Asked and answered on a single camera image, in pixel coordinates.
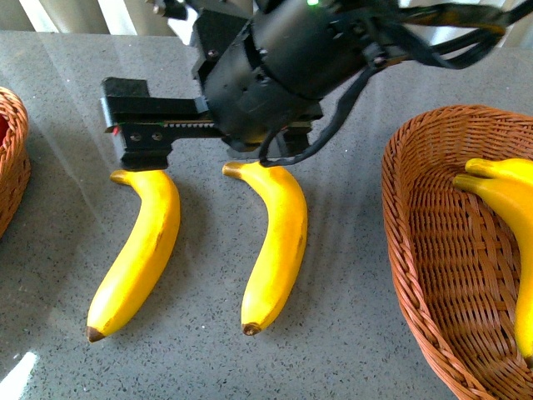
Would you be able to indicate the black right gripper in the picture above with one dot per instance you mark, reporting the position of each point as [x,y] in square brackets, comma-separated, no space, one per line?
[247,101]

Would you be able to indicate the yellow banana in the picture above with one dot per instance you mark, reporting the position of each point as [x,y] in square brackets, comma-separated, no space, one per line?
[144,256]
[279,260]

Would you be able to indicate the red apple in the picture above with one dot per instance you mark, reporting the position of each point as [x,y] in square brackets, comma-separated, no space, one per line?
[3,129]

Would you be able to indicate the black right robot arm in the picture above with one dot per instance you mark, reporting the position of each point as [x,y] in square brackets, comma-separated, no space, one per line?
[329,52]

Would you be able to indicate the left wicker basket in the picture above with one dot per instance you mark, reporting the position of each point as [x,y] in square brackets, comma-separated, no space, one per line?
[15,164]

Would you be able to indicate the wicker basket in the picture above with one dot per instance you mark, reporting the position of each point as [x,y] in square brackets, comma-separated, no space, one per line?
[455,265]
[15,164]

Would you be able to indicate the white pleated curtain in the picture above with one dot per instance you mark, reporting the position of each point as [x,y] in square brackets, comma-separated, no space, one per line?
[117,17]

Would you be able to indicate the right wicker basket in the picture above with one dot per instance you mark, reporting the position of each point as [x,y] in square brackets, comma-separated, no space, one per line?
[455,265]

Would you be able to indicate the rear banana in basket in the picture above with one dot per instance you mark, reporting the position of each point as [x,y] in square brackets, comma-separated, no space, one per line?
[518,170]

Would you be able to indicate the banana in basket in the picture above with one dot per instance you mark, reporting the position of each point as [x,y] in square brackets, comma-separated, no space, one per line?
[511,201]
[518,170]

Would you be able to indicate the front banana in basket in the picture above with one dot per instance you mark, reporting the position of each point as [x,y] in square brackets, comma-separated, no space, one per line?
[511,201]

